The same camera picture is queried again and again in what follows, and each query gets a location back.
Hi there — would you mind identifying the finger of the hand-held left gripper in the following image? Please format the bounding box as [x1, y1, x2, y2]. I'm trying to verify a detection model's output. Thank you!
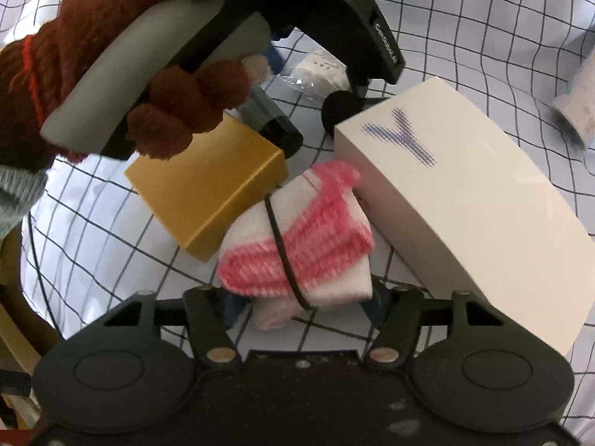
[267, 28, 293, 77]

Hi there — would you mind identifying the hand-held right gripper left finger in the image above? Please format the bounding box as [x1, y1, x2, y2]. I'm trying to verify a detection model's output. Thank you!
[100, 287, 254, 368]

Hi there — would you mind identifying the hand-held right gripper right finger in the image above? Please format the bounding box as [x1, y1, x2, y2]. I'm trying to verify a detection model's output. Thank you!
[358, 285, 505, 368]

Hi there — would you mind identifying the white and pink towel roll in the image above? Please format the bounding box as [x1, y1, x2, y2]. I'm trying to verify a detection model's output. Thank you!
[218, 159, 376, 330]

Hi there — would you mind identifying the person's left hand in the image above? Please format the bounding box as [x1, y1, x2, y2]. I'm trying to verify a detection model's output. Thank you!
[0, 0, 276, 165]

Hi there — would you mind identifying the clear plastic packet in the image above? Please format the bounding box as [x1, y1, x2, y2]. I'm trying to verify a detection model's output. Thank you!
[274, 51, 351, 103]

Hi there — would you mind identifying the small black object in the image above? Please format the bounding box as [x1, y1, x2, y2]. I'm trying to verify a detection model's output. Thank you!
[322, 90, 362, 138]

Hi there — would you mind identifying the white checked bed sheet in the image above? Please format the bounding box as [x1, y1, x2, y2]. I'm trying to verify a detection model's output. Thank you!
[19, 0, 595, 433]

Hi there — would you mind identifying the white box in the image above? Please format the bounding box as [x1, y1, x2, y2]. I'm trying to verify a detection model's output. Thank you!
[334, 77, 595, 358]

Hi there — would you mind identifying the yellow box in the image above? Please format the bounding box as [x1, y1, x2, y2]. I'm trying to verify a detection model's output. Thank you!
[125, 114, 286, 262]

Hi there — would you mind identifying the brown wooden furniture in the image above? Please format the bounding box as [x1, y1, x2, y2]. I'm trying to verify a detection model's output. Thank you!
[0, 227, 63, 433]

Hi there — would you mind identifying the white and purple cloth roll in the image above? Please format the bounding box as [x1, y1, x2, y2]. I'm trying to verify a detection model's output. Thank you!
[550, 49, 595, 152]

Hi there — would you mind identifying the black cable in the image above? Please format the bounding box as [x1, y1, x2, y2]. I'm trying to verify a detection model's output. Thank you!
[25, 216, 63, 335]

